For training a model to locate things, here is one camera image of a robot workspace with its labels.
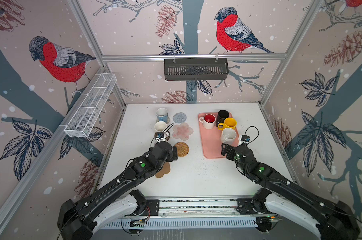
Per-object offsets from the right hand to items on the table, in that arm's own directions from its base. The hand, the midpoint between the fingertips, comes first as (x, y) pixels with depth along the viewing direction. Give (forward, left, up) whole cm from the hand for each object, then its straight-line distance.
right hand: (226, 148), depth 82 cm
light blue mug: (+26, +41, -2) cm, 48 cm away
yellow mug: (+23, -6, -6) cm, 24 cm away
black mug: (+30, -2, -6) cm, 30 cm away
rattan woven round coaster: (+5, +26, -11) cm, 28 cm away
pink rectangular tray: (+11, +7, -11) cm, 17 cm away
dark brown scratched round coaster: (+12, +37, -10) cm, 40 cm away
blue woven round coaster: (+30, +29, -10) cm, 43 cm away
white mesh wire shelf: (+12, +74, +21) cm, 78 cm away
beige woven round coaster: (+28, +38, -10) cm, 48 cm away
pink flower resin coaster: (+18, +27, -11) cm, 34 cm away
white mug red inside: (+26, +8, -8) cm, 28 cm away
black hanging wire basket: (+54, +20, +17) cm, 60 cm away
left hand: (-5, +31, +6) cm, 32 cm away
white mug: (+14, -5, -9) cm, 17 cm away
